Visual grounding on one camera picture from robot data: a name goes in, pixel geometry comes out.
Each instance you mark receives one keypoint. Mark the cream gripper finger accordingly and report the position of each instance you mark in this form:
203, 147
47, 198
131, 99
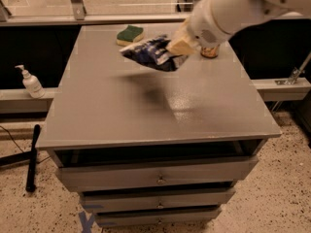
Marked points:
182, 43

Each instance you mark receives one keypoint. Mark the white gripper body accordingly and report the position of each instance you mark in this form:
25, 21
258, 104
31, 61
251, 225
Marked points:
203, 29

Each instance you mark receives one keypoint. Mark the blue potato chip bag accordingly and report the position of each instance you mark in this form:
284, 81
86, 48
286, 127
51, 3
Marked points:
152, 53

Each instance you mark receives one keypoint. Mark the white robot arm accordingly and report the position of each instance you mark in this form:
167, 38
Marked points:
234, 15

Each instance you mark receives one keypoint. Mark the green and yellow sponge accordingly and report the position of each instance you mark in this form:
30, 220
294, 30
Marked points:
131, 34

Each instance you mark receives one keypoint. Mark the gold soda can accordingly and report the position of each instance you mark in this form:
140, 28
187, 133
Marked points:
210, 52

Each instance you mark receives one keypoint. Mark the grey drawer cabinet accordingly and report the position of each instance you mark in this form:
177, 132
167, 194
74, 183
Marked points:
108, 110

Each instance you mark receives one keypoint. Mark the white pump lotion bottle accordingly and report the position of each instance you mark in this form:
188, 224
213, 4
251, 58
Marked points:
31, 83

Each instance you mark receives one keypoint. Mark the top grey drawer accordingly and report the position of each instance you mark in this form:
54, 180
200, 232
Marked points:
211, 170

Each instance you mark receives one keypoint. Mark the grey drawer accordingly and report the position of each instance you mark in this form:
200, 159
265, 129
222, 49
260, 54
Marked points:
211, 170
156, 216
162, 200

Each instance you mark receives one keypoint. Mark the middle grey drawer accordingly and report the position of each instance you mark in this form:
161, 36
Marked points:
162, 200

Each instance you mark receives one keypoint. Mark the bottom grey drawer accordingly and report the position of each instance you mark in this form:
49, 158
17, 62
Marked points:
156, 216

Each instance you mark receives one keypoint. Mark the blue tape cross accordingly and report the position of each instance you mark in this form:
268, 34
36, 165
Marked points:
86, 222

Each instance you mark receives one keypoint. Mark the black stand leg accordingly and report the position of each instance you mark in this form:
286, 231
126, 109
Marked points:
30, 182

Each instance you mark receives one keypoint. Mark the metal floor bracket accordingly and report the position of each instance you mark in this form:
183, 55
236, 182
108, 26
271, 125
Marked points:
296, 72

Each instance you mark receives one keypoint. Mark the metal window rail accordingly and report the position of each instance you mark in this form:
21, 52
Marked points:
19, 12

